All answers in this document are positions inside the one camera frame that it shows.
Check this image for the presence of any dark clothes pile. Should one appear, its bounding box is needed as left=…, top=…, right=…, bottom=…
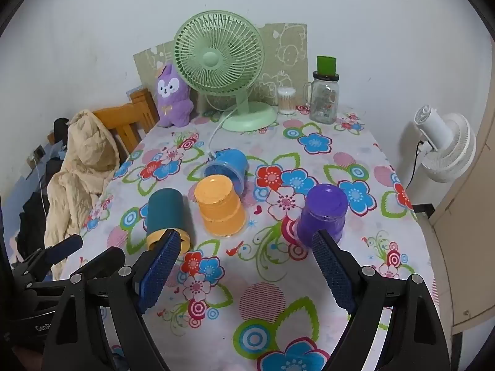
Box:
left=2, top=117, right=69, bottom=266

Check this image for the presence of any wooden chair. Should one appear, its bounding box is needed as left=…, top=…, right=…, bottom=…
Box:
left=59, top=88, right=158, bottom=168

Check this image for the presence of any teal cup with yellow rim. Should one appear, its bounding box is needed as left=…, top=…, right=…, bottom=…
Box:
left=146, top=189, right=191, bottom=255

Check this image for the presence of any green desk fan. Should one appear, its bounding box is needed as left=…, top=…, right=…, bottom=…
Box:
left=173, top=10, right=277, bottom=132

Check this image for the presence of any beige jacket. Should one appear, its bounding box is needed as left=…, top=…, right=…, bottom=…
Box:
left=44, top=109, right=121, bottom=281

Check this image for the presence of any purple plastic cup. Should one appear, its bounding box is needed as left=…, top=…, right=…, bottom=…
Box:
left=296, top=183, right=348, bottom=247

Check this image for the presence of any glass mason jar mug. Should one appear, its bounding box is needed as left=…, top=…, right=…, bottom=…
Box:
left=304, top=70, right=340, bottom=125

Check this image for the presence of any blue plastic cup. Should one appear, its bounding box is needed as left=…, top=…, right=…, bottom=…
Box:
left=203, top=148, right=248, bottom=196

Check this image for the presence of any purple plush toy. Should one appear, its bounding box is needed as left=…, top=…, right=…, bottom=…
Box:
left=156, top=63, right=194, bottom=127

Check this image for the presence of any floral tablecloth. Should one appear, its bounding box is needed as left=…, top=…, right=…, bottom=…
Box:
left=60, top=106, right=436, bottom=370

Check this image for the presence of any cotton swab container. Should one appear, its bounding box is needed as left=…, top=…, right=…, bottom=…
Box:
left=277, top=86, right=296, bottom=115

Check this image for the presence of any white standing fan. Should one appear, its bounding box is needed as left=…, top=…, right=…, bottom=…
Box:
left=414, top=105, right=476, bottom=183

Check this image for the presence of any green cup on jar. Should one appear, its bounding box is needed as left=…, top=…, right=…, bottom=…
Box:
left=316, top=55, right=336, bottom=76

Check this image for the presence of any white fan power cable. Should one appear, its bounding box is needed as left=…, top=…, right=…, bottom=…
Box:
left=208, top=104, right=238, bottom=160

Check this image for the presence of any orange plastic cup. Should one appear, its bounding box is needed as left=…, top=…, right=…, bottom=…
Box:
left=194, top=174, right=247, bottom=237

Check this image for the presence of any cartoon printed cardboard panel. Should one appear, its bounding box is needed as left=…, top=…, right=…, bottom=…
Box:
left=133, top=23, right=309, bottom=105

